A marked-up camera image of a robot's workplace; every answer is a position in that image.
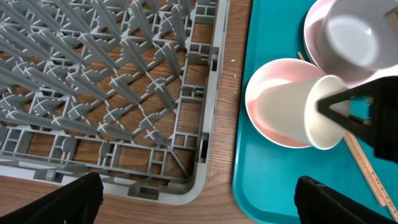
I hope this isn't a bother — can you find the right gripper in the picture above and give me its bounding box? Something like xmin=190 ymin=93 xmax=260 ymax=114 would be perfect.
xmin=317 ymin=76 xmax=397 ymax=163

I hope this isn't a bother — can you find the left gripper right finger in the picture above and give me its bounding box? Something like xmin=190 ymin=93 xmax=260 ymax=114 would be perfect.
xmin=294 ymin=175 xmax=395 ymax=224

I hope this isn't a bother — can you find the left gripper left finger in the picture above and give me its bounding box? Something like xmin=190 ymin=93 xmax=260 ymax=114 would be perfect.
xmin=1 ymin=172 xmax=104 ymax=224

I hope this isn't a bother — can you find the wooden chopstick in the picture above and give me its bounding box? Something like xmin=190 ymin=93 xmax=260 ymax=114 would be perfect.
xmin=297 ymin=51 xmax=398 ymax=222
xmin=343 ymin=132 xmax=387 ymax=207

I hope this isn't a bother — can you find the white paper cup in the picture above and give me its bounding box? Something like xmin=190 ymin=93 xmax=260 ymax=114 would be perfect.
xmin=256 ymin=75 xmax=347 ymax=150

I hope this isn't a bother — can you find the grey green bowl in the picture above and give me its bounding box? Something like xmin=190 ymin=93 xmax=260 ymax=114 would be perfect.
xmin=317 ymin=0 xmax=397 ymax=72

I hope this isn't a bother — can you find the pink shallow bowl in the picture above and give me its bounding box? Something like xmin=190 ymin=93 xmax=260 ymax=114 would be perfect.
xmin=244 ymin=58 xmax=325 ymax=149

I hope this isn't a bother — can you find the grey plastic dishwasher rack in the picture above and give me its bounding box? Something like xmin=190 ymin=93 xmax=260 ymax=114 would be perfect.
xmin=1 ymin=0 xmax=230 ymax=205

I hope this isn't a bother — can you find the teal plastic serving tray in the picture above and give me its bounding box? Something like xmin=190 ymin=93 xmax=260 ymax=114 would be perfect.
xmin=233 ymin=0 xmax=391 ymax=223

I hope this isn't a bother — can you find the white round plate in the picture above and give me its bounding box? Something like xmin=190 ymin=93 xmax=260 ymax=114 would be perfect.
xmin=303 ymin=0 xmax=397 ymax=88

